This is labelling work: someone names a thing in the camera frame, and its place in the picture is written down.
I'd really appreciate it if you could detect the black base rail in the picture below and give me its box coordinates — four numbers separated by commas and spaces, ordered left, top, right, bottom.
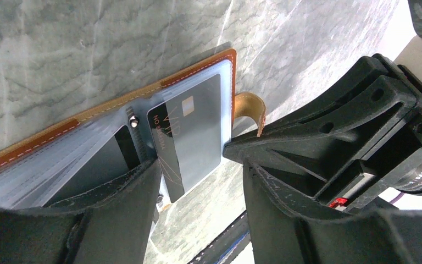
188, 211, 251, 264

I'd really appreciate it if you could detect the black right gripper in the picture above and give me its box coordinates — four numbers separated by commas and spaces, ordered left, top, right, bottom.
224, 53, 422, 210

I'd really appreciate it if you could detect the brown leather card holder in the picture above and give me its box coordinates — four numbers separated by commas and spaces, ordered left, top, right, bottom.
0, 48, 266, 210

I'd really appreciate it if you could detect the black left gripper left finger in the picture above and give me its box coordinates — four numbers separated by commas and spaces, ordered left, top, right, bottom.
0, 160, 161, 263

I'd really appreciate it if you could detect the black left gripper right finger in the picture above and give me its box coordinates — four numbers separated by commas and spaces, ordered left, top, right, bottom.
243, 160, 422, 263

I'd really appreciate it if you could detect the dark grey credit card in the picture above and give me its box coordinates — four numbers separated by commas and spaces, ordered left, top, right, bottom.
37, 126, 140, 206

